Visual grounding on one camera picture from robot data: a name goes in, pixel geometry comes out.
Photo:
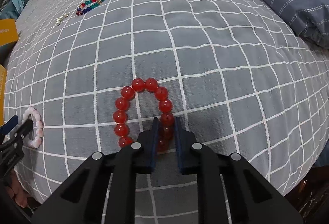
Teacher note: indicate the blue yellow cardboard box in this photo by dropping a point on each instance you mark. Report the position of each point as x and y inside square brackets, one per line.
[8, 39]

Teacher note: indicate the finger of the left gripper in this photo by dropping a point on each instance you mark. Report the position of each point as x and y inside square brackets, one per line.
[8, 126]
[24, 130]

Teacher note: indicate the grey checked bed sheet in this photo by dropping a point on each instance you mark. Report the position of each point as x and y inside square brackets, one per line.
[237, 75]

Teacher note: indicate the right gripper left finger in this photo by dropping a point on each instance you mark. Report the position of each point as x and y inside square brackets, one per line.
[103, 188]

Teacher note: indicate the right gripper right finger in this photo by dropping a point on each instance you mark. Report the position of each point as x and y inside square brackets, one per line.
[229, 188]

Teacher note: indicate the teal suitcase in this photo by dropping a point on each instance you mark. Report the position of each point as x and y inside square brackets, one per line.
[8, 11]

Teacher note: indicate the white pearl cluster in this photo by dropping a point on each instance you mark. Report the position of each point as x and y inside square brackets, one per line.
[61, 18]

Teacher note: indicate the person's left hand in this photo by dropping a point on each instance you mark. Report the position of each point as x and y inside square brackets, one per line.
[15, 190]

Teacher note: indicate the teal cloth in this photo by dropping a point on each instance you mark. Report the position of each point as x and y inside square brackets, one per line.
[19, 5]

